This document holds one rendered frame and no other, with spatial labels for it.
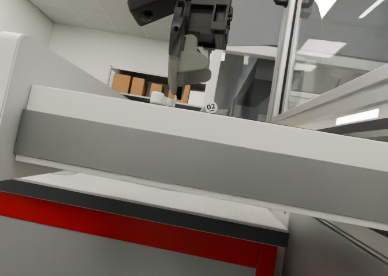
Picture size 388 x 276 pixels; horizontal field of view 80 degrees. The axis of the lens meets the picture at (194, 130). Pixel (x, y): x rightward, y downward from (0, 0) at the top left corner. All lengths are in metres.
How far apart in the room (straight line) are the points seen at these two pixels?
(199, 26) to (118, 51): 4.70
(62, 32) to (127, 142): 5.49
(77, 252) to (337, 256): 0.40
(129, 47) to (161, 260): 4.74
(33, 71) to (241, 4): 1.16
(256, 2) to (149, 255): 1.17
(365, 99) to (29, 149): 0.34
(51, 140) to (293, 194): 0.18
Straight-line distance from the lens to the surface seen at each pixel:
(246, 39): 1.23
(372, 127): 0.32
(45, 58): 0.24
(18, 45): 0.22
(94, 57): 5.18
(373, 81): 0.33
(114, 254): 0.48
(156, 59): 4.84
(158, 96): 0.22
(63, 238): 0.51
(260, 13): 1.30
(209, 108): 0.22
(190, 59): 0.36
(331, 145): 0.19
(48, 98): 0.22
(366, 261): 0.31
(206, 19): 0.39
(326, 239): 0.38
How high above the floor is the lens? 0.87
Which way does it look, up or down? 4 degrees up
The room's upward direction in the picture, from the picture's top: 10 degrees clockwise
